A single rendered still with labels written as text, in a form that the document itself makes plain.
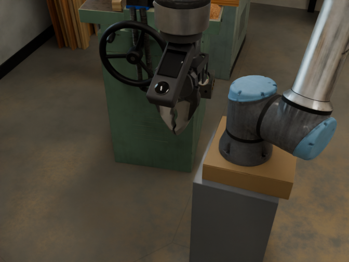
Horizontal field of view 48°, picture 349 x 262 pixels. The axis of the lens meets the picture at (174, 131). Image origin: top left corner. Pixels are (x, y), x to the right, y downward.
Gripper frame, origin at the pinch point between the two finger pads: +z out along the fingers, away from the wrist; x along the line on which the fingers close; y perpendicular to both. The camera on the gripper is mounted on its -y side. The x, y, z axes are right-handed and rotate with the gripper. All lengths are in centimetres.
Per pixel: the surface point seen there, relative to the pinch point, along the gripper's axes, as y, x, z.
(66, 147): 84, 105, 103
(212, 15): 92, 24, 12
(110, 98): 83, 70, 58
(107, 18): 81, 66, 17
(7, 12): 149, 195, 57
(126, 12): 74, 52, 9
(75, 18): 186, 165, 69
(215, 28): 91, 21, 16
